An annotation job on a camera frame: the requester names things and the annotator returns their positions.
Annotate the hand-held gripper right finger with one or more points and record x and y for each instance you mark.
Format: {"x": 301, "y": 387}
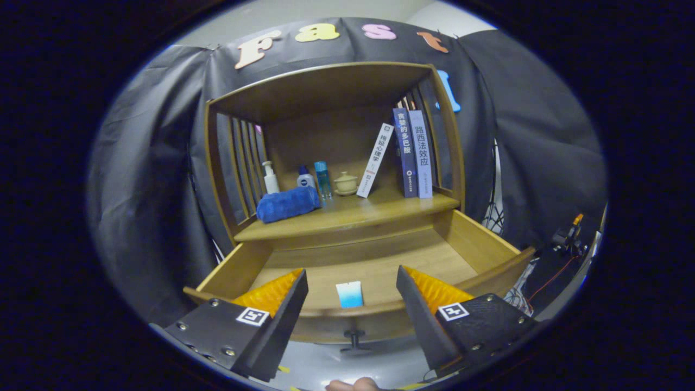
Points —
{"x": 421, "y": 326}

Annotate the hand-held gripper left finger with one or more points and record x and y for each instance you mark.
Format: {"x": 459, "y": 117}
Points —
{"x": 279, "y": 331}

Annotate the black drawer knob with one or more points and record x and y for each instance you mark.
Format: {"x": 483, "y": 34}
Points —
{"x": 355, "y": 339}

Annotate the wooden drawer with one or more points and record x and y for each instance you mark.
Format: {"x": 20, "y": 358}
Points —
{"x": 380, "y": 266}

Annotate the blue white squeeze tube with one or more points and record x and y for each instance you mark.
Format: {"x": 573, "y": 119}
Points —
{"x": 349, "y": 296}

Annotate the wooden countertop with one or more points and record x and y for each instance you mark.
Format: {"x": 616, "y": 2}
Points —
{"x": 369, "y": 212}

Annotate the wooden cabinet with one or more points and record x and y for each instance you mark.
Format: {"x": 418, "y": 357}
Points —
{"x": 326, "y": 87}

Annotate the rolled blue towel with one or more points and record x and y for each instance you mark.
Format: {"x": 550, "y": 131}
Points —
{"x": 288, "y": 205}

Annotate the white pump bottle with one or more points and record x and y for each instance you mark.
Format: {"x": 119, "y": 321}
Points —
{"x": 271, "y": 183}

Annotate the white bottle with blue cap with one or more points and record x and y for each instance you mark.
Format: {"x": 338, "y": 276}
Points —
{"x": 305, "y": 179}

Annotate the clear blue bottle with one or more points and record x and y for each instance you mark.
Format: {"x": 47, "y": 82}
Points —
{"x": 323, "y": 179}

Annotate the beige lidded teacup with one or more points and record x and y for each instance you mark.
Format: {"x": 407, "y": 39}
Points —
{"x": 346, "y": 184}

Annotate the light purple book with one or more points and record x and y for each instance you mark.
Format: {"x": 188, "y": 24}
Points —
{"x": 421, "y": 155}

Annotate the white book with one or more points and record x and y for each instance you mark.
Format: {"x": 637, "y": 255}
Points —
{"x": 376, "y": 160}

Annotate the black device with orange tip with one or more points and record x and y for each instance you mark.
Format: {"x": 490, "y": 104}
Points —
{"x": 567, "y": 236}

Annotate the dark blue book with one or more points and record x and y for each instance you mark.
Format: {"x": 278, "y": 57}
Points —
{"x": 405, "y": 152}

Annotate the black backdrop cloth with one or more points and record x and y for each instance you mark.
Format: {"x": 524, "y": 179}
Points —
{"x": 146, "y": 163}

